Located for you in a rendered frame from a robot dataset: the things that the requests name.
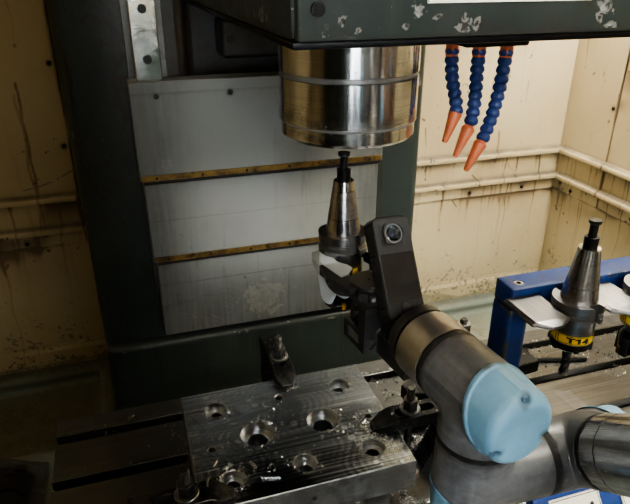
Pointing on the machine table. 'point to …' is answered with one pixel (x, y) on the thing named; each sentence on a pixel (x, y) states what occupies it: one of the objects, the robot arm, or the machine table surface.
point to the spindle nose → (348, 96)
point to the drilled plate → (401, 467)
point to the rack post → (506, 333)
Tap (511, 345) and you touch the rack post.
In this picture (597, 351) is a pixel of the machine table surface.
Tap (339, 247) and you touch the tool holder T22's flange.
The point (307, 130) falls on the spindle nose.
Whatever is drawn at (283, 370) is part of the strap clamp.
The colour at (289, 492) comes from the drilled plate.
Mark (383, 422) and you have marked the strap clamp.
